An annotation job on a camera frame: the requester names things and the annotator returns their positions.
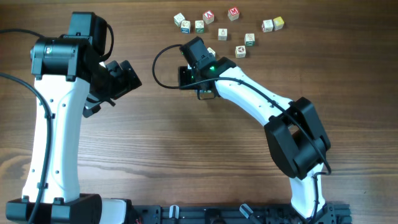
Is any red circle picture block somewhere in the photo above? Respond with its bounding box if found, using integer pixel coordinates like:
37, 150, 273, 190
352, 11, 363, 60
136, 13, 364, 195
235, 45, 246, 58

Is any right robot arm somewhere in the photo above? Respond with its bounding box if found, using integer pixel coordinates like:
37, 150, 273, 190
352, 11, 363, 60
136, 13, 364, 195
178, 37, 331, 223

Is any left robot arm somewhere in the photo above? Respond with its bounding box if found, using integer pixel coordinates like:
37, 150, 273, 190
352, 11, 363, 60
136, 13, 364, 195
6, 12, 141, 223

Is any red-edged block lower left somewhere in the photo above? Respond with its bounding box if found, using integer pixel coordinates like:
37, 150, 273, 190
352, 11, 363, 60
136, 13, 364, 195
207, 47, 216, 57

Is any red-edged block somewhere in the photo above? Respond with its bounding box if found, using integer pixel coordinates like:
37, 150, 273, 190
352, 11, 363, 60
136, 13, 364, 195
262, 19, 274, 32
207, 47, 216, 57

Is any blue-edged block upper left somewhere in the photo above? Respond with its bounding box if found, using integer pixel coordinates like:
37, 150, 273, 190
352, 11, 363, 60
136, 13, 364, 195
180, 20, 191, 34

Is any green-edged block upper row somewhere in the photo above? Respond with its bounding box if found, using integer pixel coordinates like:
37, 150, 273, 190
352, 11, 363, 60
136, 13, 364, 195
195, 20, 205, 33

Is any plain wooden block centre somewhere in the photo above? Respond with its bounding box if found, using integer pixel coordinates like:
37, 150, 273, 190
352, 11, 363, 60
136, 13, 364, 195
218, 28, 228, 41

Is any red letter A block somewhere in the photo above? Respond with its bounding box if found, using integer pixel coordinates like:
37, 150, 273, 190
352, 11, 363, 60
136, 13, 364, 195
203, 10, 215, 24

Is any red letter M block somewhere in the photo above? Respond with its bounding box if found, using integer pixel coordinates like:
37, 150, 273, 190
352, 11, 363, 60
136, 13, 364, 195
228, 7, 240, 21

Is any red-edged block far right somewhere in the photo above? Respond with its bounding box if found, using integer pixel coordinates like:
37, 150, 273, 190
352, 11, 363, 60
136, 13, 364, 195
262, 19, 274, 32

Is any yellow letter S block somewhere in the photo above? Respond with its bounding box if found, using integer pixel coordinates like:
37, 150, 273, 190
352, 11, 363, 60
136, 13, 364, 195
272, 16, 285, 31

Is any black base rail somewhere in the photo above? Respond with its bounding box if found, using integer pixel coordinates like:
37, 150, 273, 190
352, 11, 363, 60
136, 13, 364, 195
126, 202, 352, 224

